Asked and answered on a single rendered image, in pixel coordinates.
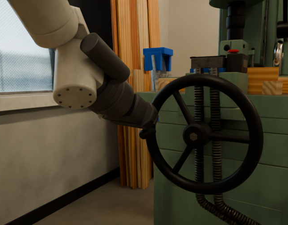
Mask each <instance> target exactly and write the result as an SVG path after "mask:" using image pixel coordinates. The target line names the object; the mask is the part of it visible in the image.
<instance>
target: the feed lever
mask: <svg viewBox="0 0 288 225"><path fill-rule="evenodd" d="M276 36H277V38H278V39H279V38H283V40H284V42H287V41H288V0H283V21H278V23H277V30H276Z"/></svg>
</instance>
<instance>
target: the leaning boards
mask: <svg viewBox="0 0 288 225"><path fill-rule="evenodd" d="M110 1H111V24H112V40H113V52H114V53H115V54H116V55H117V56H118V57H119V58H120V59H121V60H122V61H123V62H124V63H125V65H126V66H127V67H128V68H129V69H130V76H129V78H128V79H127V80H126V81H127V82H129V83H130V85H131V86H132V88H133V90H134V93H135V92H148V91H152V80H151V71H145V70H144V55H143V49H144V48H156V47H160V25H159V6H158V0H110ZM117 126H118V143H119V165H120V181H121V187H123V186H125V185H126V184H127V186H129V185H130V186H131V187H132V189H135V188H136V187H139V188H142V189H146V188H147V187H148V183H149V179H151V178H152V174H153V173H154V161H153V160H152V158H151V155H150V153H149V150H148V147H147V143H146V139H141V138H140V137H139V132H140V131H141V130H142V129H140V128H134V127H128V126H122V125H117Z"/></svg>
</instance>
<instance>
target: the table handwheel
mask: <svg viewBox="0 0 288 225"><path fill-rule="evenodd" d="M190 86H206V87H210V88H214V89H217V90H219V91H221V92H223V93H224V94H226V95H227V96H229V97H230V98H231V99H232V100H233V101H234V102H235V103H236V104H237V105H238V107H239V108H240V109H241V111H242V113H243V115H244V117H245V119H246V122H247V126H248V130H249V136H239V135H228V134H221V133H213V132H212V128H211V126H212V125H211V121H210V122H207V123H205V122H202V121H197V122H195V121H194V119H193V118H192V116H191V114H190V112H189V110H188V109H187V107H186V105H185V103H184V101H183V99H182V96H181V95H180V93H179V90H181V89H183V88H186V87H190ZM172 94H173V96H174V98H175V100H176V102H177V103H178V105H179V107H180V109H181V111H182V113H183V115H184V117H185V120H186V122H187V124H188V125H187V126H186V127H185V128H184V130H183V140H184V142H185V144H186V145H187V146H186V148H185V149H184V151H183V153H182V154H181V156H180V158H179V159H178V161H177V163H176V164H175V166H174V168H172V167H171V166H170V165H169V164H168V163H167V162H166V161H165V159H164V158H163V156H162V154H161V152H160V150H159V147H158V144H157V141H156V134H154V135H152V136H151V137H149V138H147V139H146V143H147V147H148V150H149V153H150V155H151V158H152V160H153V161H154V163H155V165H156V166H157V168H158V169H159V170H160V172H161V173H162V174H163V175H164V176H165V177H166V178H167V179H168V180H170V181H171V182H172V183H173V184H175V185H177V186H178V187H180V188H182V189H184V190H187V191H189V192H193V193H197V194H203V195H214V194H220V193H224V192H228V191H230V190H232V189H234V188H236V187H238V186H239V185H241V184H242V183H243V182H245V181H246V180H247V179H248V178H249V177H250V175H251V174H252V173H253V171H254V170H255V168H256V167H257V165H258V163H259V160H260V157H261V154H262V150H263V127H262V123H261V119H260V117H259V114H258V112H257V110H256V108H255V106H254V105H253V103H252V101H251V100H250V99H249V97H248V96H247V95H246V94H245V93H244V92H243V91H242V90H241V89H240V88H239V87H237V86H236V85H234V84H233V83H231V82H230V81H228V80H226V79H223V78H221V77H218V76H215V75H209V74H191V75H185V76H182V77H179V78H177V79H175V80H173V81H171V82H170V83H168V84H167V85H165V86H164V87H163V88H162V89H161V90H160V91H159V92H158V93H157V95H156V96H155V98H154V99H153V101H152V104H153V105H154V106H155V108H156V109H157V111H158V112H159V110H160V108H161V106H162V105H163V103H164V102H165V101H166V100H167V99H168V98H169V97H170V96H171V95H172ZM211 140H216V141H227V142H237V143H245V144H249V147H248V151H247V154H246V157H245V159H244V161H243V163H242V164H241V166H240V167H239V168H238V169H237V171H235V172H234V173H233V174H232V175H230V176H229V177H227V178H225V179H222V180H220V181H216V182H211V183H202V182H197V181H193V180H190V179H188V178H185V177H183V176H182V175H180V174H178V172H179V170H180V169H181V167H182V165H183V164H184V162H185V160H186V159H187V157H188V156H189V154H190V153H191V151H192V150H193V149H199V148H201V147H203V146H205V145H206V144H208V143H209V142H210V141H211Z"/></svg>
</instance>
